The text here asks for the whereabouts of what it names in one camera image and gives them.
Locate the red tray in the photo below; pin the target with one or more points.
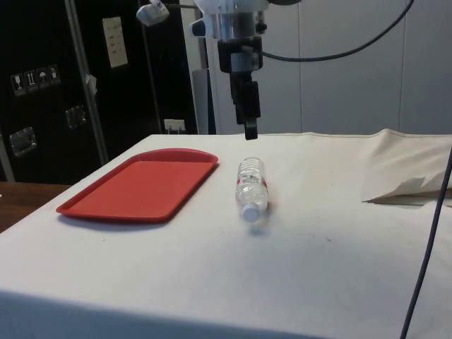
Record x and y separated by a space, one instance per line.
141 187

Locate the black cabinet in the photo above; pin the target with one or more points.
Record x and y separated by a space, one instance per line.
53 53

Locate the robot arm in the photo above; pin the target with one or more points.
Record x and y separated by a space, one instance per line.
229 5

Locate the pale grey mounted device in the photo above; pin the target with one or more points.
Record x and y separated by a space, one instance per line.
152 13

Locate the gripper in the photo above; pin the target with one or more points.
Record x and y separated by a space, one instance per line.
224 60

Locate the clear plastic bottle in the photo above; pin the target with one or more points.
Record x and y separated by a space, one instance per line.
251 183

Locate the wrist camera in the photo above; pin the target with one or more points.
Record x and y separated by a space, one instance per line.
198 29

